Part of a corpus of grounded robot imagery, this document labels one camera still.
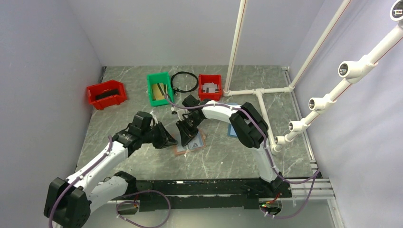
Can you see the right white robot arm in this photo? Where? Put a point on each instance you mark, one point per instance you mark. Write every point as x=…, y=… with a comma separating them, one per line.
x=250, y=128

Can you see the white cards in red bin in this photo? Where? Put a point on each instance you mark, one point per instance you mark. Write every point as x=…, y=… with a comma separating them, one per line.
x=210, y=88

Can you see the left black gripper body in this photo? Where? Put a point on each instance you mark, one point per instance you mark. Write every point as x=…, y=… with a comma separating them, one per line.
x=148, y=135

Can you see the black base bar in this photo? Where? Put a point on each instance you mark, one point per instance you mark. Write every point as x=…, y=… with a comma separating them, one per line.
x=247, y=193

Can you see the red bin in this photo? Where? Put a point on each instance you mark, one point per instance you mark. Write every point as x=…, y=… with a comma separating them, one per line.
x=106, y=94
x=209, y=79

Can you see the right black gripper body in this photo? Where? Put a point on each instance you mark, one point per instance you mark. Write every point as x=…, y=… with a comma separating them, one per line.
x=192, y=120

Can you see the left red bin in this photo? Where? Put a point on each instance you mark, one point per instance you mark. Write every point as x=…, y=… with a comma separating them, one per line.
x=106, y=94

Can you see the blue card holder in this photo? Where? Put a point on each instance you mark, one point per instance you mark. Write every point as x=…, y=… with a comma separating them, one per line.
x=231, y=131

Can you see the brown card holder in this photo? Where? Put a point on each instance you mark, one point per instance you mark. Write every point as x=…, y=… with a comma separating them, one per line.
x=198, y=142

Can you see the green bin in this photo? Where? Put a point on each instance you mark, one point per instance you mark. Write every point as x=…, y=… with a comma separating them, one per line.
x=162, y=77

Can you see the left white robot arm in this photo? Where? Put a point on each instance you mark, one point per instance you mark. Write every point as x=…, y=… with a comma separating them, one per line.
x=71, y=201

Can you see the right red bin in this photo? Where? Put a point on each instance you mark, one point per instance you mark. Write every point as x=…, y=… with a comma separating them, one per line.
x=209, y=79

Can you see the gold card in green bin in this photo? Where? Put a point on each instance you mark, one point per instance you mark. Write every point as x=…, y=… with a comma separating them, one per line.
x=159, y=90

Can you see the aluminium rail frame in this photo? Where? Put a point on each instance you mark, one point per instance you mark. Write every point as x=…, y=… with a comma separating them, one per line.
x=316, y=189

